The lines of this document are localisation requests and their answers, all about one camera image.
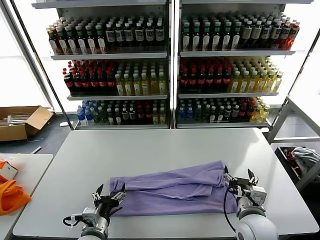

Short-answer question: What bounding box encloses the red garment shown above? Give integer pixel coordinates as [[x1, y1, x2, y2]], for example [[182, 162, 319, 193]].
[[283, 148, 301, 176]]

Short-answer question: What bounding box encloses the dark tea bottle green cap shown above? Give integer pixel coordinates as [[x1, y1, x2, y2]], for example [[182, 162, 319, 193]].
[[201, 21, 212, 52], [191, 21, 202, 52], [65, 24, 77, 55], [181, 21, 191, 52], [75, 24, 87, 55], [95, 24, 107, 54], [56, 25, 68, 55], [211, 21, 222, 52], [221, 21, 232, 52], [85, 24, 97, 55], [231, 21, 242, 51]]

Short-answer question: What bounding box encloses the white and orange carton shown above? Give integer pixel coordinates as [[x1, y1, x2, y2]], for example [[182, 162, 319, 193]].
[[0, 157, 19, 181]]

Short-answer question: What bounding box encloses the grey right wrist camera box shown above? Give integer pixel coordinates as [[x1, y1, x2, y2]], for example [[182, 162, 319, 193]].
[[249, 185, 267, 203]]

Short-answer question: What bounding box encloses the grey metal frame table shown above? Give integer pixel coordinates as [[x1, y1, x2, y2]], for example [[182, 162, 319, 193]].
[[266, 96, 320, 143]]

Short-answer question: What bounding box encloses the dark drink bottle pale label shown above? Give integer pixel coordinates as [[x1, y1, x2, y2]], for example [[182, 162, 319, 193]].
[[154, 21, 165, 52], [270, 20, 282, 49], [144, 21, 155, 52], [250, 20, 263, 48], [134, 21, 145, 52], [124, 22, 135, 52], [241, 20, 253, 48], [104, 22, 116, 53], [114, 22, 125, 53], [261, 20, 273, 48]]

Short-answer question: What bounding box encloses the black clothes bin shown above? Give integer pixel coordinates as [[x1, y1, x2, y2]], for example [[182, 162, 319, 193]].
[[274, 145, 320, 191]]

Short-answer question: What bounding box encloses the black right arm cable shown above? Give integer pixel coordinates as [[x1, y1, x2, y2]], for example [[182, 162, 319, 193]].
[[223, 186, 238, 233]]

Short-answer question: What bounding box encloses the yellow juice bottle green cap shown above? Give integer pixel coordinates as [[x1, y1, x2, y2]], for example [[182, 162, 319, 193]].
[[140, 72, 150, 96], [264, 70, 276, 93], [132, 72, 142, 96], [256, 70, 268, 93], [149, 72, 159, 96], [229, 70, 241, 94], [272, 71, 285, 93], [123, 73, 133, 96], [247, 70, 259, 94], [238, 70, 250, 94], [114, 73, 125, 96], [157, 71, 168, 96]]

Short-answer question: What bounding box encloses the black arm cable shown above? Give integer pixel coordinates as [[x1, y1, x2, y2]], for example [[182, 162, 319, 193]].
[[223, 186, 238, 233], [62, 214, 85, 230]]

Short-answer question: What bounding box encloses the purple t-shirt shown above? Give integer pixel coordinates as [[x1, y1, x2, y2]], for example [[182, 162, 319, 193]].
[[109, 159, 238, 217]]

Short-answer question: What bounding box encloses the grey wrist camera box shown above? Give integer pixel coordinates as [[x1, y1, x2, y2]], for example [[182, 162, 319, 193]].
[[249, 185, 267, 203], [81, 207, 100, 222]]

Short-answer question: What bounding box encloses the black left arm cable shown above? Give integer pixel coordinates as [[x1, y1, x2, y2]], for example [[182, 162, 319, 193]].
[[62, 214, 85, 230]]

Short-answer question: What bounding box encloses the metal beverage shelving unit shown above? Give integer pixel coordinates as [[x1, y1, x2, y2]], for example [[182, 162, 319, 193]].
[[174, 0, 315, 130], [31, 0, 173, 130]]

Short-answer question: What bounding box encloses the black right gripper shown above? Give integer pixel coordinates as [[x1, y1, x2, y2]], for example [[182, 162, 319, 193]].
[[223, 165, 260, 198]]

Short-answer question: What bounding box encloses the open cardboard box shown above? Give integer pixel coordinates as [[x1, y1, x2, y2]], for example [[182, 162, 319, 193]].
[[0, 105, 54, 142]]

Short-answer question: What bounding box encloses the orange fabric bag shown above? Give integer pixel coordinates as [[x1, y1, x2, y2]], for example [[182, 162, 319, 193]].
[[0, 179, 32, 216]]

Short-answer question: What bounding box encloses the cola bottle red cap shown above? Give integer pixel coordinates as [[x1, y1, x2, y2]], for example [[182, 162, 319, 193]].
[[89, 69, 99, 94], [179, 67, 189, 92], [97, 69, 108, 94], [106, 69, 116, 94], [80, 69, 91, 94], [221, 66, 232, 92], [205, 67, 215, 92], [63, 67, 74, 94], [213, 66, 223, 92], [71, 69, 82, 94], [188, 67, 198, 92], [196, 67, 206, 92]]

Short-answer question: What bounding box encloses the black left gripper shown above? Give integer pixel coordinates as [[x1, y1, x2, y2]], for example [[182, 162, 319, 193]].
[[91, 183, 126, 218]]

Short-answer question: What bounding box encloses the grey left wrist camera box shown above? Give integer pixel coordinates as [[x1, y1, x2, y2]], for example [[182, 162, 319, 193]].
[[81, 207, 100, 222]]

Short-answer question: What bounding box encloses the grey garment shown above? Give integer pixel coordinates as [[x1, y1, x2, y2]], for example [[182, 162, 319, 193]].
[[291, 146, 320, 185]]

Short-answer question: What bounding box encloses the dark metal frame post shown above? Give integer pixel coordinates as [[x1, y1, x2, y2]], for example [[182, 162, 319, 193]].
[[286, 31, 320, 98], [8, 0, 75, 131]]

